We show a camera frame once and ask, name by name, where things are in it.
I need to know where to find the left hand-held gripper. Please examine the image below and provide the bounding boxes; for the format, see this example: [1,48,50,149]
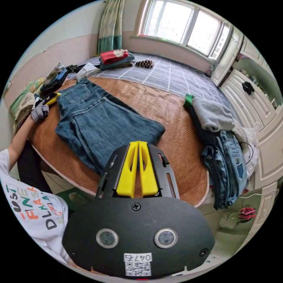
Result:
[41,93,62,106]

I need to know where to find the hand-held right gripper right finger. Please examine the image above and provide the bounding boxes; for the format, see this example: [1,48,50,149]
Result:
[139,141,159,198]

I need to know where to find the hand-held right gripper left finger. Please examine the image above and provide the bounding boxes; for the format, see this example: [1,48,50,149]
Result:
[116,141,139,198]

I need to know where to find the blue jeans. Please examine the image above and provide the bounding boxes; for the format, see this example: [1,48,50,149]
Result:
[55,78,166,175]

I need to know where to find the person's left forearm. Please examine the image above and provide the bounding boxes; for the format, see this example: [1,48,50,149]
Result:
[8,115,37,172]

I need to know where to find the person's left hand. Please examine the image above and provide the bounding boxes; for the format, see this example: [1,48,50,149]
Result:
[31,99,50,123]

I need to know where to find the pile of dark clothes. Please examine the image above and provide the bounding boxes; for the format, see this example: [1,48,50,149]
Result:
[40,62,68,92]

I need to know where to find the pile of green and beige clothes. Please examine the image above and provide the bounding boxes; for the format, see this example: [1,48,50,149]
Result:
[9,77,47,134]

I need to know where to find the black garment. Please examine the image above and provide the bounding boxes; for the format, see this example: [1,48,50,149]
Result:
[65,64,87,74]

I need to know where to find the white garment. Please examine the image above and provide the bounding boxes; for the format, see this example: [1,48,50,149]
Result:
[76,62,101,80]

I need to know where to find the green plastic stool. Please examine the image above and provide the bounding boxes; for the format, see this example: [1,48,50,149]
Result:
[55,187,96,211]

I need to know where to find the bed with mat and quilt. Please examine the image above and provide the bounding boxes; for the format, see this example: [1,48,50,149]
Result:
[27,52,234,208]

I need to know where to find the pile of clothes with red garment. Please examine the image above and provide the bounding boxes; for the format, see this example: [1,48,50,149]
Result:
[99,49,136,71]

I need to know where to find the pile of clothes with grey sweater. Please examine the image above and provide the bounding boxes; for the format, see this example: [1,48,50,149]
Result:
[183,93,249,210]

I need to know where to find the green and beige curtain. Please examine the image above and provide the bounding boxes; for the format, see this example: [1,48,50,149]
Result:
[97,0,125,55]

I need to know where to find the brown dotted cloth item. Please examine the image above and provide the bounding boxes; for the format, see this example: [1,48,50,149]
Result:
[135,60,154,69]

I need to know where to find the person's body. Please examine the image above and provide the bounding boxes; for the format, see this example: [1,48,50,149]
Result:
[0,141,77,267]

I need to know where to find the white plastic bag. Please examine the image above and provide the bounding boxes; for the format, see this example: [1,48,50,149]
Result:
[232,121,262,178]

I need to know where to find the white cupboard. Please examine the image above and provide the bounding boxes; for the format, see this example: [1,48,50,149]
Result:
[210,26,282,233]

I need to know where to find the window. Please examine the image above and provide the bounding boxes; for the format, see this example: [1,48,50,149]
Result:
[136,0,233,62]

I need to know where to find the black cable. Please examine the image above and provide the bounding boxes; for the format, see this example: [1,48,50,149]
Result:
[240,142,254,164]

